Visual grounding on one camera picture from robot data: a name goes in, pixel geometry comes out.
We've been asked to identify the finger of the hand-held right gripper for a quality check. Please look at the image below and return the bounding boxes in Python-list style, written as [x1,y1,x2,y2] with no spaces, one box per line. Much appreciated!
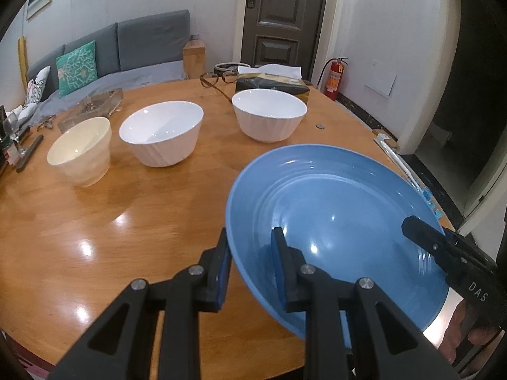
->
[401,216,456,263]

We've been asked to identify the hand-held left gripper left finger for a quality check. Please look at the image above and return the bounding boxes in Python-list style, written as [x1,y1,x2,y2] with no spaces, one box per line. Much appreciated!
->
[48,227,231,380]

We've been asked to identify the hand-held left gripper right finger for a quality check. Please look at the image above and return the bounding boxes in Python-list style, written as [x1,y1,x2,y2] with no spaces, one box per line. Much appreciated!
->
[271,227,461,380]

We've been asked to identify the blue plate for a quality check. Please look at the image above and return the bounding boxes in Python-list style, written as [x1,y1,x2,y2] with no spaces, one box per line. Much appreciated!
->
[226,143,456,349]

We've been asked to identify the white ribbed bowl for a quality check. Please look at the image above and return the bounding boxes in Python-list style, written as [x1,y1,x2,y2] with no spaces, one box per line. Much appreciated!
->
[119,102,204,168]
[232,89,308,143]

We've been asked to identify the small cream bowl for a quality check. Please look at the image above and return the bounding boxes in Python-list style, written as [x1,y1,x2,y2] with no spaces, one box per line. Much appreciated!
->
[47,117,112,188]

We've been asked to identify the person's right hand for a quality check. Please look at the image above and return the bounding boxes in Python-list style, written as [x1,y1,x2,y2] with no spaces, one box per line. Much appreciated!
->
[441,298,500,365]

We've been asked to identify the packaged toothbrush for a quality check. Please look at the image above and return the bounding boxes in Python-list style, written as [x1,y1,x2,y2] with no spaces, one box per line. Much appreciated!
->
[374,132,442,218]

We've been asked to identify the red fire extinguisher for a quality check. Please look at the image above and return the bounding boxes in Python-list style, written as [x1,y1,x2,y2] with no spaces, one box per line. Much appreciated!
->
[324,57,349,102]

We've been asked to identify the black and gold tissue box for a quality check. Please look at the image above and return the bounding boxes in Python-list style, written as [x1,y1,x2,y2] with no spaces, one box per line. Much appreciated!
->
[235,64,310,105]

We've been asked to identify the tortoiseshell eyeglasses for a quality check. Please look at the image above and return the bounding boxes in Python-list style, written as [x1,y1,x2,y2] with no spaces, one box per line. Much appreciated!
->
[199,69,238,104]

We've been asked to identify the round black dish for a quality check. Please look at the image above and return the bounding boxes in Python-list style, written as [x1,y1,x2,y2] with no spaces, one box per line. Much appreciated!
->
[214,62,251,76]

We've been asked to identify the glass ashtray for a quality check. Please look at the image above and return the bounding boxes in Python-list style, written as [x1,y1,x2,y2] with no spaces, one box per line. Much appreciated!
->
[58,89,123,133]

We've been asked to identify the black remote control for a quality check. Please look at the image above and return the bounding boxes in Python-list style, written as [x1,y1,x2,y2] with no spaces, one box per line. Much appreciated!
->
[16,135,44,173]

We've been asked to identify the grey sofa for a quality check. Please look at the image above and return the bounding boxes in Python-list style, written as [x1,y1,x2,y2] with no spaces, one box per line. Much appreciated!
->
[24,9,191,127]

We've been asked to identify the grey door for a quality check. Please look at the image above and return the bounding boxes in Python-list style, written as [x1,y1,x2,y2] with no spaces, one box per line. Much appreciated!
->
[241,0,330,84]

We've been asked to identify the teal patterned cushion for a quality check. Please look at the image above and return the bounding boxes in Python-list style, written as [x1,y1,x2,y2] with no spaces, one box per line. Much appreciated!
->
[55,41,98,97]

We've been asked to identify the wine glass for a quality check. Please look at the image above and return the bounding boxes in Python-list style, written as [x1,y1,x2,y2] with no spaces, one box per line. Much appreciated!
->
[2,107,25,159]

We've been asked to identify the white patterned cushion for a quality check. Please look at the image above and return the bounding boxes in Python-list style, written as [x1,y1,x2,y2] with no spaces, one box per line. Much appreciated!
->
[24,66,52,104]

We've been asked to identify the yellow rolled mat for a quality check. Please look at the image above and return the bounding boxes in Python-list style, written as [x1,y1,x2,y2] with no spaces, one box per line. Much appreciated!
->
[16,36,28,88]

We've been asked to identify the white wall paper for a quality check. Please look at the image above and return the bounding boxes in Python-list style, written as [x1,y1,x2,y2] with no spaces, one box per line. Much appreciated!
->
[363,59,397,98]

